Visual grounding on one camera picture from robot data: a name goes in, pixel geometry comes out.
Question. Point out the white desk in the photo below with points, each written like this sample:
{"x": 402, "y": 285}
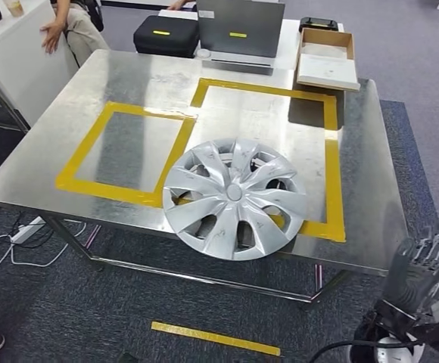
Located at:
{"x": 26, "y": 75}

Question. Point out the yellow tape double rectangle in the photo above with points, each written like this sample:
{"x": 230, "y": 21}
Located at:
{"x": 333, "y": 190}

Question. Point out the person's hand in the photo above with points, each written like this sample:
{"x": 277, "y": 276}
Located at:
{"x": 52, "y": 36}

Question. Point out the round white puck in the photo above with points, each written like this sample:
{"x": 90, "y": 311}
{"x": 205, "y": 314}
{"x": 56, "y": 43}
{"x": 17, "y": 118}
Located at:
{"x": 203, "y": 53}

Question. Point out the white table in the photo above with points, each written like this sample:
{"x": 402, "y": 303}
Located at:
{"x": 289, "y": 45}

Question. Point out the black handheld controller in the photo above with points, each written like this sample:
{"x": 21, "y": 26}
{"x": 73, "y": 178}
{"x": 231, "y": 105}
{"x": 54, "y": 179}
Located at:
{"x": 318, "y": 23}

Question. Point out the open cardboard box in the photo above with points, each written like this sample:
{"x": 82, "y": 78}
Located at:
{"x": 325, "y": 36}

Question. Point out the stainless steel workbench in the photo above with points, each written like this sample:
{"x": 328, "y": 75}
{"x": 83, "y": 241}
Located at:
{"x": 128, "y": 85}

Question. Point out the black carry case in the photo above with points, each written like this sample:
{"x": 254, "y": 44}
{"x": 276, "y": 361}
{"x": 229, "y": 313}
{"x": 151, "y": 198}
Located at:
{"x": 166, "y": 37}

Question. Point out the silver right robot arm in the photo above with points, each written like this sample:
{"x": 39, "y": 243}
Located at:
{"x": 393, "y": 354}

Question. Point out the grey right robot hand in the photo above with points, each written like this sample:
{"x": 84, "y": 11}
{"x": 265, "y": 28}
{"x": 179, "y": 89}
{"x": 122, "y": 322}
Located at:
{"x": 412, "y": 280}

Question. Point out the white power strip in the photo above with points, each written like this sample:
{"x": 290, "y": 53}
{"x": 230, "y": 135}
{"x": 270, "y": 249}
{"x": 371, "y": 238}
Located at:
{"x": 28, "y": 230}

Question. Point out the plastic drink cup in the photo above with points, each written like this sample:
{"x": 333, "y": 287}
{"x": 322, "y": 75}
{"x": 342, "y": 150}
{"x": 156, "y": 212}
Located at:
{"x": 14, "y": 7}

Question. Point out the grey laptop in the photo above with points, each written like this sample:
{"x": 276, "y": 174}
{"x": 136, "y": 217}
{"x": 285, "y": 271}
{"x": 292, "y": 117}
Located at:
{"x": 242, "y": 25}

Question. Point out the silver wheel hubcap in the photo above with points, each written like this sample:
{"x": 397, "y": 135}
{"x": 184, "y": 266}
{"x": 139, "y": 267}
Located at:
{"x": 234, "y": 200}

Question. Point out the black metal frame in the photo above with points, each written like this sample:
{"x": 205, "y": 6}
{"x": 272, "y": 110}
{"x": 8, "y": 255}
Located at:
{"x": 0, "y": 95}

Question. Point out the flat white box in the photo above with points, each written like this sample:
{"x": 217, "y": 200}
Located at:
{"x": 327, "y": 72}

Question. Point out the long yellow tape strip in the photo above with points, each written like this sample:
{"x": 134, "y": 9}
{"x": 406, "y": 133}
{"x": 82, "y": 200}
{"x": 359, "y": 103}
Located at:
{"x": 215, "y": 338}

